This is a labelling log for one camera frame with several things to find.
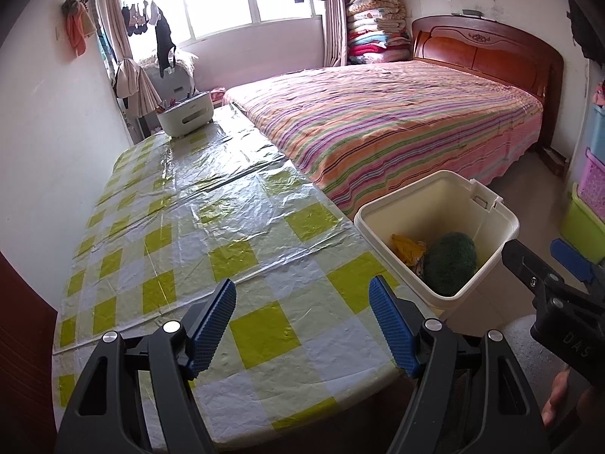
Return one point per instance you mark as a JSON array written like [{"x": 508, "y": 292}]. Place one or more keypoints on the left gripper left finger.
[{"x": 105, "y": 413}]

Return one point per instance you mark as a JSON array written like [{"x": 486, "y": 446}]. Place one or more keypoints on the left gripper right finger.
[{"x": 470, "y": 393}]

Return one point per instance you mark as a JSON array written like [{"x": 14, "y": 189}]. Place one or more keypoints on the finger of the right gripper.
[
  {"x": 573, "y": 261},
  {"x": 532, "y": 271}
]

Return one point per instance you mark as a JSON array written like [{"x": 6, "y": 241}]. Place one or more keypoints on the green broccoli plush toy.
[{"x": 449, "y": 263}]

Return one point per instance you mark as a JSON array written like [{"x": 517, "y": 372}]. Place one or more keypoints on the orange foil wrapper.
[{"x": 409, "y": 252}]

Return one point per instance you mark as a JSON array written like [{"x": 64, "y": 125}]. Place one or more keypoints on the cream plastic trash bin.
[{"x": 438, "y": 204}]

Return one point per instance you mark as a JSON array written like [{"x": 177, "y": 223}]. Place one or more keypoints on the person right hand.
[{"x": 590, "y": 405}]

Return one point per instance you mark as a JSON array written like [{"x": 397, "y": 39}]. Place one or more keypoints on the green storage basket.
[{"x": 583, "y": 230}]

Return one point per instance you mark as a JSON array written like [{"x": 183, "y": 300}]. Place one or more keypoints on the pink storage basket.
[{"x": 592, "y": 184}]

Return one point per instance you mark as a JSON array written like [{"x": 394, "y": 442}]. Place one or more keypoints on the dark red door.
[{"x": 27, "y": 326}]

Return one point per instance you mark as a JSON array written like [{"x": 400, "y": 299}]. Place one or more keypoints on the blue storage box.
[{"x": 596, "y": 144}]

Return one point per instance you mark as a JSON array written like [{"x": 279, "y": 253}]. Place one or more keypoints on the striped bed cover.
[{"x": 361, "y": 132}]

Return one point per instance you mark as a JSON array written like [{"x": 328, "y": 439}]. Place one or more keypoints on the red wooden headboard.
[{"x": 498, "y": 52}]

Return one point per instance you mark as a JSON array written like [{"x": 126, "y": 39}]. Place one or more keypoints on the stack of folded quilts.
[{"x": 377, "y": 32}]

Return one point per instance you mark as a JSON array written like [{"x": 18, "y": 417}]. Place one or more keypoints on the white storage caddy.
[{"x": 187, "y": 116}]

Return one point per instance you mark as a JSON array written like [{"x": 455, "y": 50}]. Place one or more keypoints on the pink left curtain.
[{"x": 132, "y": 84}]

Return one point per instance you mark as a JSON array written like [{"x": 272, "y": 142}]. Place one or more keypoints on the pink curtain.
[
  {"x": 335, "y": 34},
  {"x": 132, "y": 84}
]

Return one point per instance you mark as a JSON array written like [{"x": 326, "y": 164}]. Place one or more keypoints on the pink right curtain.
[{"x": 335, "y": 34}]

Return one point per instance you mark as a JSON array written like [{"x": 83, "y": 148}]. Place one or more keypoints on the white appliance by window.
[{"x": 174, "y": 83}]

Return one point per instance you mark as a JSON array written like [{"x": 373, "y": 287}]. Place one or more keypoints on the black hanging garment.
[{"x": 165, "y": 46}]

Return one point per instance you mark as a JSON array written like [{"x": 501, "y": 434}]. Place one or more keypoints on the orange cloths on hook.
[{"x": 79, "y": 26}]

